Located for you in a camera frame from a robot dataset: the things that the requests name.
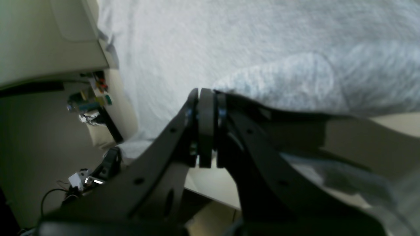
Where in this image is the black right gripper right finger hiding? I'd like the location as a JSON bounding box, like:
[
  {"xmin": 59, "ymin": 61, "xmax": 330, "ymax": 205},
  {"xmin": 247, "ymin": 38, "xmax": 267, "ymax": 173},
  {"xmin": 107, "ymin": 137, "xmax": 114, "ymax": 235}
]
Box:
[{"xmin": 215, "ymin": 91, "xmax": 387, "ymax": 236}]

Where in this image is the grey partition panel right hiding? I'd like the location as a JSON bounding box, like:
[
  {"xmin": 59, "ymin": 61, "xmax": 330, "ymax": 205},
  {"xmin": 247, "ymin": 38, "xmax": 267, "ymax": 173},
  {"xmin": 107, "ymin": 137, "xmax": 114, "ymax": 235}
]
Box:
[{"xmin": 0, "ymin": 0, "xmax": 110, "ymax": 87}]

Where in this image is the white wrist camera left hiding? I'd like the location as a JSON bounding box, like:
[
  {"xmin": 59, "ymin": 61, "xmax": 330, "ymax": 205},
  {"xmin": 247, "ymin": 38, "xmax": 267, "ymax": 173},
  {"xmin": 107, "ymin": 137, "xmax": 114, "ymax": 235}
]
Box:
[{"xmin": 68, "ymin": 169, "xmax": 104, "ymax": 191}]

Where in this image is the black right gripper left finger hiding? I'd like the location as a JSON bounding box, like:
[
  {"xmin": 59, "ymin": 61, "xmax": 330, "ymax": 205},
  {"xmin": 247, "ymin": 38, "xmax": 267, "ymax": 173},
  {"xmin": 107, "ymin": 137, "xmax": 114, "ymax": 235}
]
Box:
[{"xmin": 36, "ymin": 88, "xmax": 216, "ymax": 236}]

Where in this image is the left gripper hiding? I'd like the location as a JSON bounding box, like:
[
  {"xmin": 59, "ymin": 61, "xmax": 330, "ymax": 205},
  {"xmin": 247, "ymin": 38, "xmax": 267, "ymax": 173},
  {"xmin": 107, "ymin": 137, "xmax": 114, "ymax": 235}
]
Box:
[{"xmin": 62, "ymin": 147, "xmax": 122, "ymax": 205}]

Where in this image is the grey T-shirt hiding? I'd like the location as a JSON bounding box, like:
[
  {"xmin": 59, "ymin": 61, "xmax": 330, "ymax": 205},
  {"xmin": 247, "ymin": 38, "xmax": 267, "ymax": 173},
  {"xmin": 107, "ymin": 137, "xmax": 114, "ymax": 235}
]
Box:
[{"xmin": 97, "ymin": 0, "xmax": 420, "ymax": 236}]

